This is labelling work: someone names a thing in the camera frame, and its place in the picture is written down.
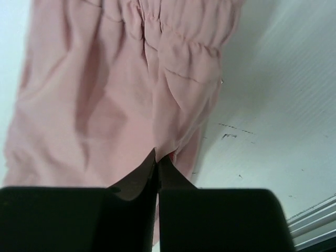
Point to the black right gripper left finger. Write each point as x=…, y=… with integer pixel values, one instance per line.
x=116, y=218

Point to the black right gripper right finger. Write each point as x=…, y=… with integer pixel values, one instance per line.
x=193, y=219

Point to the pink trousers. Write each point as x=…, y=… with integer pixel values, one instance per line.
x=104, y=83

